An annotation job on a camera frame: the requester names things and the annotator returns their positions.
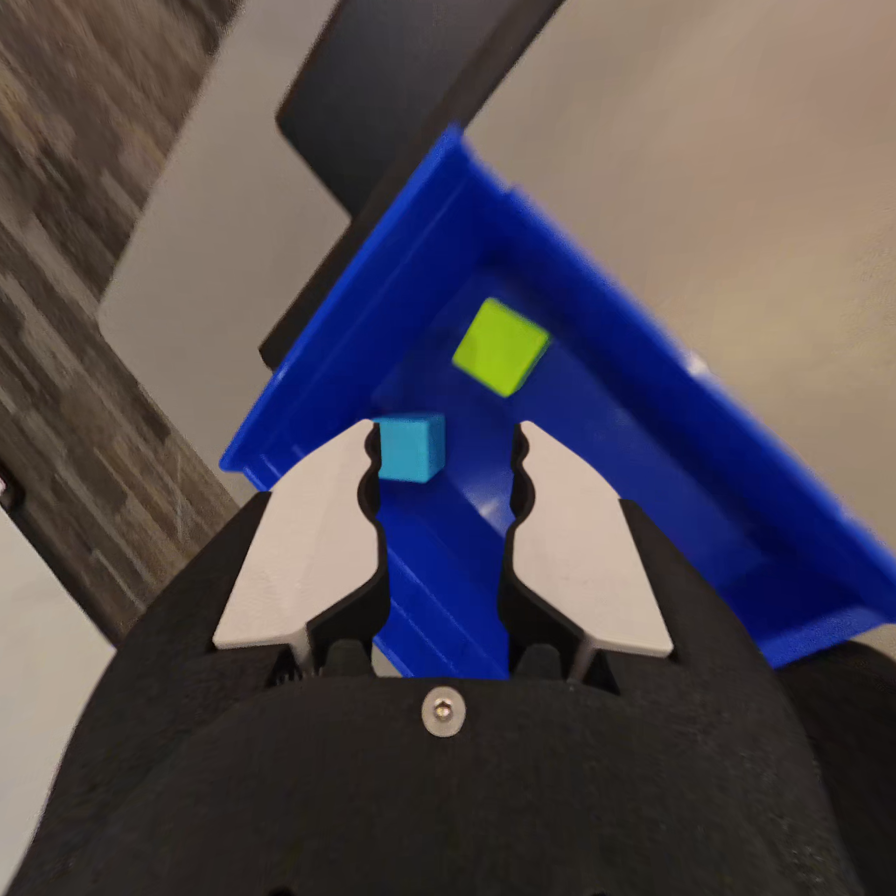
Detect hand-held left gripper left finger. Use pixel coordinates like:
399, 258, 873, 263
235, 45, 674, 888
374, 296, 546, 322
212, 420, 391, 683

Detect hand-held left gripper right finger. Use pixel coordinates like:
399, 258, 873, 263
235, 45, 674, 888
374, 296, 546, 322
498, 420, 674, 683

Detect blue plastic bin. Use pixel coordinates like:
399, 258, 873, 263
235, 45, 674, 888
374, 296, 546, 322
218, 122, 896, 680

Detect light blue cube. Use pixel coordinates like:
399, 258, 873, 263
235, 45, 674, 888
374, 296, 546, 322
373, 413, 447, 484

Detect green cube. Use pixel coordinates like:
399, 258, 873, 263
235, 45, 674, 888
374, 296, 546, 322
451, 297, 553, 399

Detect black wrist rest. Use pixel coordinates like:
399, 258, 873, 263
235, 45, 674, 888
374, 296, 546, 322
777, 640, 896, 896

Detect dark rectangular table pad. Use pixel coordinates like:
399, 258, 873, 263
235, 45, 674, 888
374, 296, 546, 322
275, 0, 491, 214

